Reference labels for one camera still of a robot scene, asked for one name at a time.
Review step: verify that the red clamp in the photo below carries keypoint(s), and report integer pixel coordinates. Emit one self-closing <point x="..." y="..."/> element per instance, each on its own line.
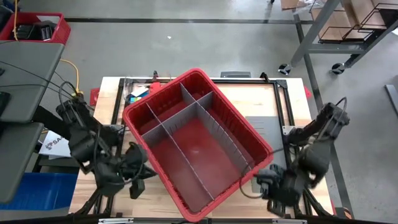
<point x="308" y="92"/>
<point x="94" y="96"/>
<point x="333" y="208"/>

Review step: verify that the black floor stand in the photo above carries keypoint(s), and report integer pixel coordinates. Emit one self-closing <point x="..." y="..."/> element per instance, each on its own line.
<point x="56" y="163"/>

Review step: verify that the grey desk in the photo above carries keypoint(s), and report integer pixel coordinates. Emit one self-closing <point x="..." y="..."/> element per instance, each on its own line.
<point x="28" y="77"/>

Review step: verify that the silver metal bracket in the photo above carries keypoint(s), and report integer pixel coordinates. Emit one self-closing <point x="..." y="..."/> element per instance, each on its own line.
<point x="116" y="221"/>
<point x="289" y="221"/>

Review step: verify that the white block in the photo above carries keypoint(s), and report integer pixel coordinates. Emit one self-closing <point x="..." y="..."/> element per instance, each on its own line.
<point x="140" y="91"/>

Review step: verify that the grey mount plate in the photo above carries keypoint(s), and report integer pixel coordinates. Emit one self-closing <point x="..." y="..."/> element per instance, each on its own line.
<point x="235" y="74"/>

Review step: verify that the large red plastic bin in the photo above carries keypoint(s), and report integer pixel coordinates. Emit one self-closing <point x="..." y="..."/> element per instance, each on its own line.
<point x="199" y="149"/>

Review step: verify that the blue plastic bin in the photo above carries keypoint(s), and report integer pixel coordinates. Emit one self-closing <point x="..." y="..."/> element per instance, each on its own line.
<point x="40" y="193"/>

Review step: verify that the black caster wheel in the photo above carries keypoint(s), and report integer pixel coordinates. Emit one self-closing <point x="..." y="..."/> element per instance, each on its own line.
<point x="338" y="68"/>
<point x="285" y="69"/>

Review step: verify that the black device on desk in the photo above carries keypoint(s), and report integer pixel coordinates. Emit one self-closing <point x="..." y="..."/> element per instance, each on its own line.
<point x="3" y="104"/>

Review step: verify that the red block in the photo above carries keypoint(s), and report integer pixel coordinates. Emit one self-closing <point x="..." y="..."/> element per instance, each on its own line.
<point x="155" y="87"/>

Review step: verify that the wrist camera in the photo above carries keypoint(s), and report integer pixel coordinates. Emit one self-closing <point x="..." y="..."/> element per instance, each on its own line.
<point x="135" y="154"/>
<point x="268" y="178"/>

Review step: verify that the white paper with logo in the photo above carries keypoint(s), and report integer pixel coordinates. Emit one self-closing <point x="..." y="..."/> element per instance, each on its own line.
<point x="53" y="146"/>

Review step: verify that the black device in basket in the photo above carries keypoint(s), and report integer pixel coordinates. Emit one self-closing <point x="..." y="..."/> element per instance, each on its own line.
<point x="40" y="31"/>

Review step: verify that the black aluminium frame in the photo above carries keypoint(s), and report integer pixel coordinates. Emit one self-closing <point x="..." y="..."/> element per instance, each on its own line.
<point x="248" y="81"/>

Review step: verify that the grey metal bar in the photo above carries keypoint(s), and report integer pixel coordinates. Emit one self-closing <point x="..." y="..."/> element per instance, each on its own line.
<point x="392" y="99"/>

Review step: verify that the white paper sheet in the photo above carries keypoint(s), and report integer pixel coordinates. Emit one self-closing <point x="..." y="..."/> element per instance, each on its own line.
<point x="49" y="19"/>

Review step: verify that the small red basket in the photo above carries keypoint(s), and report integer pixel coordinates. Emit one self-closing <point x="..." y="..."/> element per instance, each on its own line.
<point x="63" y="31"/>

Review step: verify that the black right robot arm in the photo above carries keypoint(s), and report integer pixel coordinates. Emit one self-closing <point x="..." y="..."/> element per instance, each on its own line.
<point x="314" y="155"/>

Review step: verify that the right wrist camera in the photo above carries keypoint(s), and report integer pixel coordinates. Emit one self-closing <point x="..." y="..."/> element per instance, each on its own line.
<point x="268" y="178"/>

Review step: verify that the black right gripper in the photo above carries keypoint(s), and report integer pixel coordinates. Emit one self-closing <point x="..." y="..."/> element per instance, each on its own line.
<point x="286" y="189"/>

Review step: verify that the grey metal cart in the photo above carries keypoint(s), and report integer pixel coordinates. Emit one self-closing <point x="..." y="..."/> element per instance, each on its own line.
<point x="329" y="48"/>

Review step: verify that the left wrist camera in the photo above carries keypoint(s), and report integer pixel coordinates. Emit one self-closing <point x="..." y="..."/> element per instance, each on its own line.
<point x="135" y="154"/>

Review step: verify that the clear plastic bag with items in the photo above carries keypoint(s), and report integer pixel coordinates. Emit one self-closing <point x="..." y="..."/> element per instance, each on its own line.
<point x="129" y="84"/>

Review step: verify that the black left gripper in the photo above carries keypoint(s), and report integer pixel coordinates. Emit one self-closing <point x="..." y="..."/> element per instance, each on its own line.
<point x="136" y="186"/>

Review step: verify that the small cardboard box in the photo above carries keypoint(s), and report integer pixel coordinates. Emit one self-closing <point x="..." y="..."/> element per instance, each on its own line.
<point x="292" y="3"/>

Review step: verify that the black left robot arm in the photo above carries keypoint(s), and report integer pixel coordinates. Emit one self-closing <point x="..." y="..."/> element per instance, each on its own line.
<point x="84" y="140"/>

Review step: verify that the black desk support bar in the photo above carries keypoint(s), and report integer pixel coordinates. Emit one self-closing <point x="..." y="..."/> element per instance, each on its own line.
<point x="46" y="119"/>

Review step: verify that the large cardboard box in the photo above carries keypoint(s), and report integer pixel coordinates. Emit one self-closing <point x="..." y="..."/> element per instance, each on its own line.
<point x="329" y="18"/>

